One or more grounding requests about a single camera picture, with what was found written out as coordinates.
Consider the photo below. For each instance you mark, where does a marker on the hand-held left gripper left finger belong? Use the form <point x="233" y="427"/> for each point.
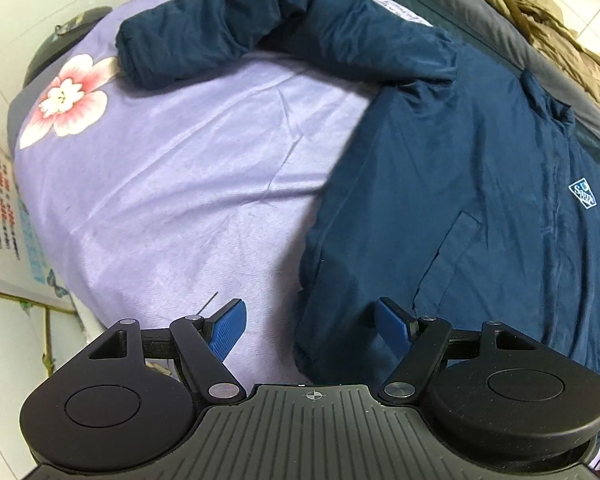
<point x="228" y="329"/>

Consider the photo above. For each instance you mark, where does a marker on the wall poster with chart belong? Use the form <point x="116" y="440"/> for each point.
<point x="0" y="200"/>

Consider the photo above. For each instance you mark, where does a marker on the khaki jacket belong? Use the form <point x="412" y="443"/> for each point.
<point x="540" y="25"/>

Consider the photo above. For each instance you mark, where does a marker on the navy blue jacket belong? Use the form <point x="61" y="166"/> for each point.
<point x="455" y="185"/>

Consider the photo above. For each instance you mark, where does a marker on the dark round object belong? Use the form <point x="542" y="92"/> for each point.
<point x="50" y="50"/>

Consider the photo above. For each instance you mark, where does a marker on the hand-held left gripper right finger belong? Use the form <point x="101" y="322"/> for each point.
<point x="393" y="327"/>

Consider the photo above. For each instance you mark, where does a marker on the purple floral bedsheet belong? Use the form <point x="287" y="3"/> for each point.
<point x="180" y="185"/>

